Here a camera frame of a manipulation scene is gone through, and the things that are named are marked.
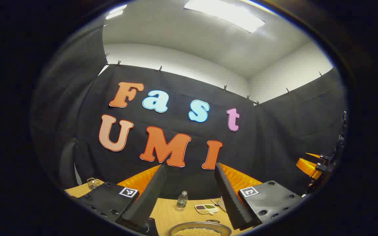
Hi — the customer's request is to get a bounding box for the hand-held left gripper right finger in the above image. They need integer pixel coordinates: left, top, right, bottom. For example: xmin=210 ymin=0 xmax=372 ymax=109
xmin=215 ymin=163 xmax=304 ymax=230

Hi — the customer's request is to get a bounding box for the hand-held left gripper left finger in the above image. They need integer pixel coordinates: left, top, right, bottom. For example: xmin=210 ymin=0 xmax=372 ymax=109
xmin=77 ymin=164 xmax=168 ymax=227

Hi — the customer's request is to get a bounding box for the stainless steel pot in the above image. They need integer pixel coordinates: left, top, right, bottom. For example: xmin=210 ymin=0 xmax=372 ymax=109
xmin=168 ymin=220 xmax=232 ymax=236

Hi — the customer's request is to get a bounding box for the white toaster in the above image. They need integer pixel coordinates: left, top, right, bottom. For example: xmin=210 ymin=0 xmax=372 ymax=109
xmin=217 ymin=197 xmax=229 ymax=212

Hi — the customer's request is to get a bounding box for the white divided bean dish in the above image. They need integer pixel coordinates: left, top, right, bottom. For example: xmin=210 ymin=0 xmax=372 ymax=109
xmin=195 ymin=204 xmax=220 ymax=215

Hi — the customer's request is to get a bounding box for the clear plastic water bottle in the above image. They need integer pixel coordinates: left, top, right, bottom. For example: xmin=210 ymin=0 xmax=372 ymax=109
xmin=176 ymin=191 xmax=188 ymax=211

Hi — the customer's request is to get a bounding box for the black backdrop cloth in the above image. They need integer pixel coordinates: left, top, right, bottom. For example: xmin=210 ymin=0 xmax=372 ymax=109
xmin=30 ymin=25 xmax=347 ymax=200

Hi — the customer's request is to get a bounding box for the large pile of soybeans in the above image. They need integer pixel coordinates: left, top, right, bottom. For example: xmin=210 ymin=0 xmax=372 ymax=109
xmin=175 ymin=228 xmax=221 ymax=236

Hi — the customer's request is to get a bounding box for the large ceiling light panel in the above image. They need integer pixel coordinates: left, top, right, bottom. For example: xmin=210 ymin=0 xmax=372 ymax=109
xmin=184 ymin=0 xmax=265 ymax=33

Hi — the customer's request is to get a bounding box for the small ceiling light panel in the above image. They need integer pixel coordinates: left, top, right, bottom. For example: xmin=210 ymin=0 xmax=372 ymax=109
xmin=105 ymin=4 xmax=128 ymax=20

